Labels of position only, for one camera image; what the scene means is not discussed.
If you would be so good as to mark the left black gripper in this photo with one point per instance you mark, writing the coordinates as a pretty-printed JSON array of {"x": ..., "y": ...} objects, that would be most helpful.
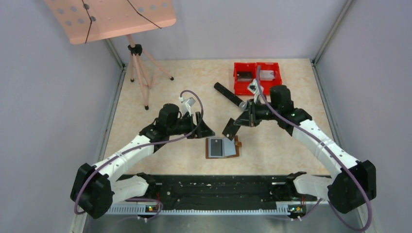
[{"x": 204, "y": 130}]

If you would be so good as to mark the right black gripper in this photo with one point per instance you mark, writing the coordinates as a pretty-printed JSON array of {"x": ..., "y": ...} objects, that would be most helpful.
[{"x": 249, "y": 117}]

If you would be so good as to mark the brown leather card holder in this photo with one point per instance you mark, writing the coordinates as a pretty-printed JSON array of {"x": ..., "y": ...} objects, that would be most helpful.
[{"x": 231, "y": 148}]

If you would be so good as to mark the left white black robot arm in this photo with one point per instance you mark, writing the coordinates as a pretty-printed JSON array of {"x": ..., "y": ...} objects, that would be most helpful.
[{"x": 97, "y": 187}]

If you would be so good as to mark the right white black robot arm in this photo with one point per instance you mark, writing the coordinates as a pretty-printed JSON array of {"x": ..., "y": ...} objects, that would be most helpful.
[{"x": 351, "y": 184}]

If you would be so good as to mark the black handheld microphone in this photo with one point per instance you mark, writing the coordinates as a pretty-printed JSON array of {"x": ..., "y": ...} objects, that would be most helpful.
[{"x": 230, "y": 96}]

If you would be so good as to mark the left red plastic bin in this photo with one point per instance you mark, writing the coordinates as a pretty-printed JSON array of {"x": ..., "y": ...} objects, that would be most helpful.
[{"x": 244, "y": 73}]

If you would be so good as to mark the red plastic bin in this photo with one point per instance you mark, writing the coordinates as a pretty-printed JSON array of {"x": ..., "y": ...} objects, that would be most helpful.
[
  {"x": 244, "y": 73},
  {"x": 269, "y": 75}
]

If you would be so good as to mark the right red plastic bin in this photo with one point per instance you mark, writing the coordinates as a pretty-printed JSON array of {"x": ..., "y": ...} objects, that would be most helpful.
[{"x": 269, "y": 75}]

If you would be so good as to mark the pink music stand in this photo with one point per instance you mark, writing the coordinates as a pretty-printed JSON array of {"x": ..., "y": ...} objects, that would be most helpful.
[{"x": 94, "y": 20}]

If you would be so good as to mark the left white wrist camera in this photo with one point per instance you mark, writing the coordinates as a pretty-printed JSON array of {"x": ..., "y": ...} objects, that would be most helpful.
[{"x": 186, "y": 105}]

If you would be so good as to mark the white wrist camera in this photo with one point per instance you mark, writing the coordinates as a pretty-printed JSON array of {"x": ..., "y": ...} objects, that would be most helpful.
[
  {"x": 254, "y": 89},
  {"x": 186, "y": 105}
]

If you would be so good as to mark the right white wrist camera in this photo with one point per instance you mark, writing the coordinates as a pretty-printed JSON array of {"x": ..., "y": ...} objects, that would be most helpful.
[{"x": 254, "y": 89}]

